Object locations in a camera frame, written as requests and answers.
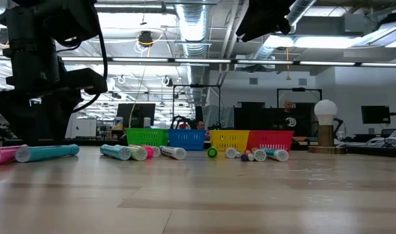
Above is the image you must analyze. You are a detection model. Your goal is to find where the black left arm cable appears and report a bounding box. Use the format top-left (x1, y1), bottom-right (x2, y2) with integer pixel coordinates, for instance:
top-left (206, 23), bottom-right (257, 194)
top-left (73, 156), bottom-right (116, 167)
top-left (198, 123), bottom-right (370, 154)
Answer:
top-left (72, 25), bottom-right (108, 113)

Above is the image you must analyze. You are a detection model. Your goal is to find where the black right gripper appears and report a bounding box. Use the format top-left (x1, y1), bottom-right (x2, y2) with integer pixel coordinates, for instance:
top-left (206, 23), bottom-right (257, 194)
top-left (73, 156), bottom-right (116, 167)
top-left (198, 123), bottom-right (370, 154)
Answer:
top-left (235, 0), bottom-right (297, 42)

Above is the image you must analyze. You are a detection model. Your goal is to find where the green plastic basket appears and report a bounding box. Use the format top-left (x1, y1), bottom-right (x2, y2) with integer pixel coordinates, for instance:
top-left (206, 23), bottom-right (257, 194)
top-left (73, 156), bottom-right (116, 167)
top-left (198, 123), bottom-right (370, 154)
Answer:
top-left (125, 127), bottom-right (170, 148)

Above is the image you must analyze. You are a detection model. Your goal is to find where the red plastic basket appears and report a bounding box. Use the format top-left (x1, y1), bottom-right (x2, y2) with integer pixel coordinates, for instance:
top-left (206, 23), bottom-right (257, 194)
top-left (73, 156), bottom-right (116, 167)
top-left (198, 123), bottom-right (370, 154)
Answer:
top-left (246, 130), bottom-right (295, 152)

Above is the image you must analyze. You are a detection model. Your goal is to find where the white cable bundle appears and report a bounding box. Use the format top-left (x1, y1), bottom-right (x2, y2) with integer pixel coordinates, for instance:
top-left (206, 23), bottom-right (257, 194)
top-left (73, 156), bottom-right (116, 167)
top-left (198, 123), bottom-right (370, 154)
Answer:
top-left (336, 127), bottom-right (396, 149)

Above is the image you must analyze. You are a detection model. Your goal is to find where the ceiling light strip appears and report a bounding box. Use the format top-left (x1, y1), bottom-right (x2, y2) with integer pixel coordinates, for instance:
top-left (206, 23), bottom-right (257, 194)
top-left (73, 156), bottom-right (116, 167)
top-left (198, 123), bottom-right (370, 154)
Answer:
top-left (0, 55), bottom-right (396, 68)

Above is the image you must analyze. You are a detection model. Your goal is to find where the blue plastic basket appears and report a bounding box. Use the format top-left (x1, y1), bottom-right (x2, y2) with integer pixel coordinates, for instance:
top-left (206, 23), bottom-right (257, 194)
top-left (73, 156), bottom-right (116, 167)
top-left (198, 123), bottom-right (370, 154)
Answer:
top-left (167, 129), bottom-right (207, 151)

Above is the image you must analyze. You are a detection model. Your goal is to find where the yellow plastic basket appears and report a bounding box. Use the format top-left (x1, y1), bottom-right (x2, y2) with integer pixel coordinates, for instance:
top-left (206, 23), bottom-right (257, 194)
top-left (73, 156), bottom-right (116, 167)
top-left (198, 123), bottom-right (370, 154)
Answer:
top-left (209, 129), bottom-right (251, 152)

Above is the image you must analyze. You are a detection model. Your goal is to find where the black robot station frame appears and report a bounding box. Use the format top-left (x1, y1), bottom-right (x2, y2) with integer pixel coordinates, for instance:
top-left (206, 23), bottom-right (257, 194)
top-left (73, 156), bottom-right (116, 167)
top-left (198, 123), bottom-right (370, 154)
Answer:
top-left (276, 87), bottom-right (323, 110)
top-left (172, 83), bottom-right (222, 130)

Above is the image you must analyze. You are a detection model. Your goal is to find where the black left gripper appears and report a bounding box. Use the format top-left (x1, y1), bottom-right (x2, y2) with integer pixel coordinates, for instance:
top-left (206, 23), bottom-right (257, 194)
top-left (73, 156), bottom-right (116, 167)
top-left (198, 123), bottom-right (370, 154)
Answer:
top-left (0, 40), bottom-right (85, 144)

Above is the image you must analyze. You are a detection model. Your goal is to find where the black partition screen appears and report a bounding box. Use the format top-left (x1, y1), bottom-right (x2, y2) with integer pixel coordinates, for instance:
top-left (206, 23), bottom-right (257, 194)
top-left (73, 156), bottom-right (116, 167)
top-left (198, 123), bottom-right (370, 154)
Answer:
top-left (233, 101), bottom-right (315, 131)

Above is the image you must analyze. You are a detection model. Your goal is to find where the pink highlighter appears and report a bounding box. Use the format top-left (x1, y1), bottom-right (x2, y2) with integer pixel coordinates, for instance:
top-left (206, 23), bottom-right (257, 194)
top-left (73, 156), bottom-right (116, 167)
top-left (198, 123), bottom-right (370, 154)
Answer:
top-left (129, 144), bottom-right (155, 160)
top-left (0, 144), bottom-right (29, 167)

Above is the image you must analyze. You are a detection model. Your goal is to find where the blue highlighter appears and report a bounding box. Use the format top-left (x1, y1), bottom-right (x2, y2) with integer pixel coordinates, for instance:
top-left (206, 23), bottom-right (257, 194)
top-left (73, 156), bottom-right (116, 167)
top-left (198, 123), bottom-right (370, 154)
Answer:
top-left (99, 144), bottom-right (132, 161)
top-left (14, 144), bottom-right (81, 164)

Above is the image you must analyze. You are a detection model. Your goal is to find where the white bulb brass lamp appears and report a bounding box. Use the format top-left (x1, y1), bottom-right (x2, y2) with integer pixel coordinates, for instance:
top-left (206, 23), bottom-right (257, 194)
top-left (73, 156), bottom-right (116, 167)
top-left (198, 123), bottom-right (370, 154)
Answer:
top-left (307, 99), bottom-right (347, 155)

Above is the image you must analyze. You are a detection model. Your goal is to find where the black computer monitor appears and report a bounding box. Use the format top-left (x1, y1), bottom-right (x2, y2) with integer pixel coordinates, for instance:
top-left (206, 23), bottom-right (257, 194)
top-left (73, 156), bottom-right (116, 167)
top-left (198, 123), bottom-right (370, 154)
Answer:
top-left (116, 103), bottom-right (157, 129)
top-left (361, 105), bottom-right (391, 125)

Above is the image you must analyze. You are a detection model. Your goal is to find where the black ceiling device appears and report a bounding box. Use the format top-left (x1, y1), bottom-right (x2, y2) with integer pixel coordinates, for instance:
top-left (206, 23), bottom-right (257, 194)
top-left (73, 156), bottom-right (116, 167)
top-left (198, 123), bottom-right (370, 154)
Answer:
top-left (138, 30), bottom-right (154, 48)

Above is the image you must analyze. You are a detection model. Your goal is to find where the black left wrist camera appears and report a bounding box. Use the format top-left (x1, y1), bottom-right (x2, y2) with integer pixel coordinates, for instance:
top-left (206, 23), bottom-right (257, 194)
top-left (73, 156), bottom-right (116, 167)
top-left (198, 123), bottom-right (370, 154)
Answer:
top-left (59, 67), bottom-right (108, 97)

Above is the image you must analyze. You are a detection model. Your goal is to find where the white cabinet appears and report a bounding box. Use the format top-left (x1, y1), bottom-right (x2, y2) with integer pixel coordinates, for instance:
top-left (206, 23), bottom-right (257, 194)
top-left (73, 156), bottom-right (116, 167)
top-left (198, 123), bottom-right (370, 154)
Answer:
top-left (66, 117), bottom-right (98, 138)

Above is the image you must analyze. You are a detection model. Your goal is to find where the dark blue cap whiteboard marker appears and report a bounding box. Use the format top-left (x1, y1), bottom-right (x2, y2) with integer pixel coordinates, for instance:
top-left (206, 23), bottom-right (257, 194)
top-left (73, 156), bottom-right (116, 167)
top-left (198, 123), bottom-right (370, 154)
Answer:
top-left (159, 145), bottom-right (187, 161)

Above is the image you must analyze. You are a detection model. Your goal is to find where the light green highlighter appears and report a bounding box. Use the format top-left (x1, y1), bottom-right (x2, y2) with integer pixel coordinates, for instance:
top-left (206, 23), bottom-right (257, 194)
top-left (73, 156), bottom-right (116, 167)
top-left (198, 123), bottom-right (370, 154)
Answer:
top-left (114, 144), bottom-right (149, 162)

